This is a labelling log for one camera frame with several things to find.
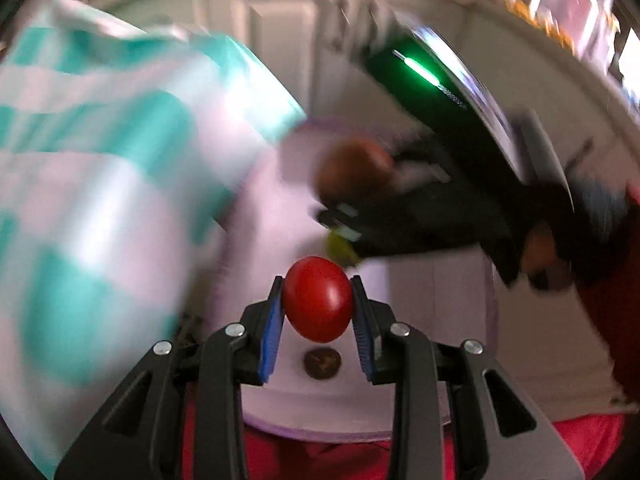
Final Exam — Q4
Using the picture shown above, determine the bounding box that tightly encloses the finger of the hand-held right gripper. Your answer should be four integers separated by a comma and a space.
385, 135, 453, 186
316, 180, 483, 263

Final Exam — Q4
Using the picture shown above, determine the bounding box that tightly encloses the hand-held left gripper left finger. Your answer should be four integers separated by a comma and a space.
55, 275, 286, 480

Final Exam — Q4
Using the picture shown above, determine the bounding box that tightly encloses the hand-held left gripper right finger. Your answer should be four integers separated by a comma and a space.
349, 274, 587, 480

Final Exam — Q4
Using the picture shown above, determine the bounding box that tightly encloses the red cherry tomato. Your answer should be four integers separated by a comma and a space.
281, 256, 355, 344

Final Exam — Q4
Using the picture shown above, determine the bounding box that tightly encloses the green tomato with stem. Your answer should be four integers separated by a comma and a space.
325, 230, 363, 267

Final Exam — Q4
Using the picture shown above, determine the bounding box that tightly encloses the reddish brown round fruit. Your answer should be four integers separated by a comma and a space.
316, 137, 398, 201

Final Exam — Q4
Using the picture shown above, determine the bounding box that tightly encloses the white box with purple rim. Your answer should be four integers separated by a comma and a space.
197, 119, 501, 443

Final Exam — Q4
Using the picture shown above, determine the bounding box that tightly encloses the person's right hand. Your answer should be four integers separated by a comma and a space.
519, 222, 576, 288

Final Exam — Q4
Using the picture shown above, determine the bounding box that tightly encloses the dark brown walnut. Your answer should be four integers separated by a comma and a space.
303, 349, 343, 379

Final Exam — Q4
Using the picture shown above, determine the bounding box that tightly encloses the red cloth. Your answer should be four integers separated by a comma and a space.
181, 240, 640, 480

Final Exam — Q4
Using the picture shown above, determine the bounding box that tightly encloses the white cabinet door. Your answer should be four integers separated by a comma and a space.
195, 0, 371, 121

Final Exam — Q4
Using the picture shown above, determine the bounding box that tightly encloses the teal and white checkered tablecloth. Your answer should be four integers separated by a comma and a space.
0, 0, 308, 480

